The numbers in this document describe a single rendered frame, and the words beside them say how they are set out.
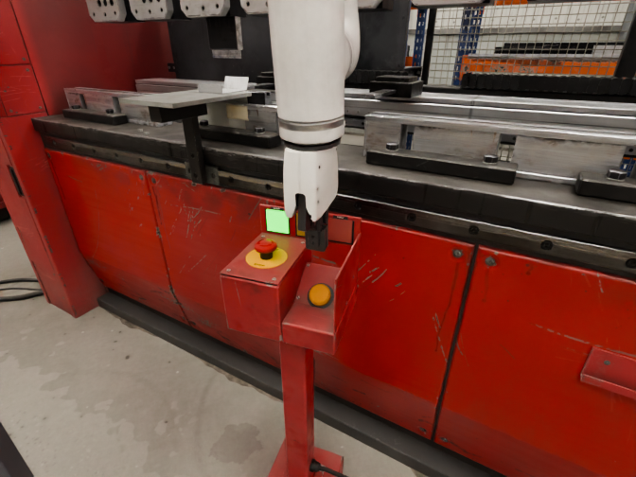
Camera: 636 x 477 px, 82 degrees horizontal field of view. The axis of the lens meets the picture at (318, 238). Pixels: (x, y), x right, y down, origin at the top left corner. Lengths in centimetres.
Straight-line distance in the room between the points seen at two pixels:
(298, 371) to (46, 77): 145
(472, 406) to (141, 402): 109
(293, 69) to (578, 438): 90
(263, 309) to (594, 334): 59
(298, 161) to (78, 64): 147
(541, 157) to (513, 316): 31
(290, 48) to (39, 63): 143
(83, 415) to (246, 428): 56
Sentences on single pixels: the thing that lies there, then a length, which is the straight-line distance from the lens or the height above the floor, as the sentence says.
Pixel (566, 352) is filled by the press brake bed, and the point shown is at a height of 59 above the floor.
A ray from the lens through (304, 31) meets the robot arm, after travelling 43.
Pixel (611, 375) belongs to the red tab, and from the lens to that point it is 89.
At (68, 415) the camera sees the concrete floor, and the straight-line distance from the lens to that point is 161.
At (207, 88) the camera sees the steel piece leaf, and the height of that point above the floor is 101.
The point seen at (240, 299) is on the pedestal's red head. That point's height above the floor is 73.
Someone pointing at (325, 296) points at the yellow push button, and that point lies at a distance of 64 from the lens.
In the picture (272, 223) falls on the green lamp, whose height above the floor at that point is 80.
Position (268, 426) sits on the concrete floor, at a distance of 136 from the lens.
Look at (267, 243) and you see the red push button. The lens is 62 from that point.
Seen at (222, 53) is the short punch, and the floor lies 109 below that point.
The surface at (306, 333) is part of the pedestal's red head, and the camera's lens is 61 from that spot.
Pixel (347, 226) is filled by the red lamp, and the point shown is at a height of 82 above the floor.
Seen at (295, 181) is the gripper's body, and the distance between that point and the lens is 47.
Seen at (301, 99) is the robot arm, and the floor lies 105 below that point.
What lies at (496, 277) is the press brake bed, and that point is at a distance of 79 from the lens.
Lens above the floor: 110
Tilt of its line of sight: 28 degrees down
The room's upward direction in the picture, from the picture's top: straight up
